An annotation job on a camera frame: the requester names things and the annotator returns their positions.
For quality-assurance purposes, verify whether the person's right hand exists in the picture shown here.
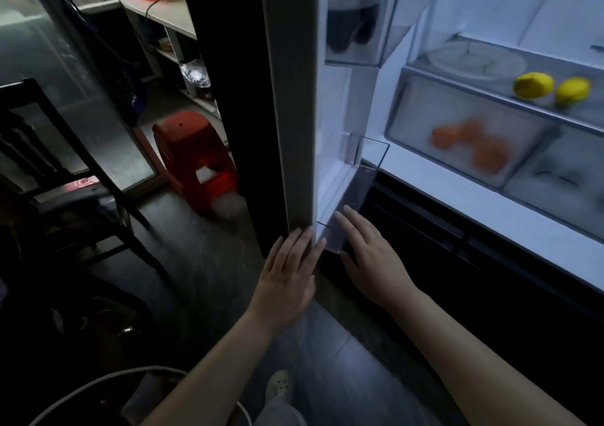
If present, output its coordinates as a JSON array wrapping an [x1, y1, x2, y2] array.
[[333, 205, 419, 312]]

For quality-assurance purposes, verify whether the person's left hand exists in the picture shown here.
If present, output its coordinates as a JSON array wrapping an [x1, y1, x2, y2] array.
[[245, 226, 328, 335]]

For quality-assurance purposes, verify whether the black refrigerator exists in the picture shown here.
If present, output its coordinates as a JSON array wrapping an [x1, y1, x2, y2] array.
[[177, 0, 604, 426]]

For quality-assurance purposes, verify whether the person's right forearm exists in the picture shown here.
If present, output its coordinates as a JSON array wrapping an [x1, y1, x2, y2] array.
[[386, 288, 586, 426]]

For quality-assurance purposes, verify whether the person's left forearm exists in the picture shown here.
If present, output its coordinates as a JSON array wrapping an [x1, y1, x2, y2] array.
[[141, 312, 279, 426]]

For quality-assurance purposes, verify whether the person's grey trouser leg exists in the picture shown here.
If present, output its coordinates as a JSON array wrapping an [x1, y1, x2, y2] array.
[[254, 395, 308, 426]]

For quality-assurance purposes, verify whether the shallow clear door bin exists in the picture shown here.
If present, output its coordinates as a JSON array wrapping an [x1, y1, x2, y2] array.
[[315, 136, 391, 254]]

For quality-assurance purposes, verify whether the white perforated shoe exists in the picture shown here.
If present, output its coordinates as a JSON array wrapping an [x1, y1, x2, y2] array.
[[264, 369, 296, 403]]

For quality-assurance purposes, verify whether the clear crisper drawer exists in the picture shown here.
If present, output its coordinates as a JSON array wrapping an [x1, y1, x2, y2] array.
[[502, 126, 604, 242], [384, 74, 556, 191]]

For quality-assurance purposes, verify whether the red plastic stool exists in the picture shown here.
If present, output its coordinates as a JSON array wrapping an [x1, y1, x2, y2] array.
[[152, 110, 240, 214]]

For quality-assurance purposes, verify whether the clear round plastic plate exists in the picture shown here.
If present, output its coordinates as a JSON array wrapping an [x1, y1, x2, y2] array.
[[427, 41, 529, 81]]

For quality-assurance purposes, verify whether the silver crumpled plastic bag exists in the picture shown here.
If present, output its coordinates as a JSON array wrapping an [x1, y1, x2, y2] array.
[[179, 58, 212, 90]]

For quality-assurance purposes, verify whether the dark wooden chair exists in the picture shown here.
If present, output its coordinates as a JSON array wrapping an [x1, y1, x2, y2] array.
[[0, 77, 166, 290]]

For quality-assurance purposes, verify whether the deep clear door bin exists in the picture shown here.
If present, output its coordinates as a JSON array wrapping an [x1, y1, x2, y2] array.
[[324, 0, 406, 68]]

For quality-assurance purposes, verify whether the dark hanging cloth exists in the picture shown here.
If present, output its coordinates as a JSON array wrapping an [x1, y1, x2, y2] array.
[[94, 15, 148, 127]]

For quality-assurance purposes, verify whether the dark drink bottle red label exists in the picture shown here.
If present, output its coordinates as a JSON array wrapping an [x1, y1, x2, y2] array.
[[325, 0, 381, 56]]

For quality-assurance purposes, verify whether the white kitchen counter shelf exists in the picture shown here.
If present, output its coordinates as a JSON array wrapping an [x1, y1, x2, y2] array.
[[70, 0, 223, 120]]

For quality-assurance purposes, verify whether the glass sliding door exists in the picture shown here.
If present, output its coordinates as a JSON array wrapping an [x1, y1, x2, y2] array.
[[0, 0, 159, 200]]

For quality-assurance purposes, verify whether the white cable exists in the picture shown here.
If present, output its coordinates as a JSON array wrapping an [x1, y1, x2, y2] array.
[[28, 366, 254, 426]]

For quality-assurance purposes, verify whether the black cable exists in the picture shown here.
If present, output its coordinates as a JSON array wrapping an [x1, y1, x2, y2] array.
[[143, 0, 180, 21]]

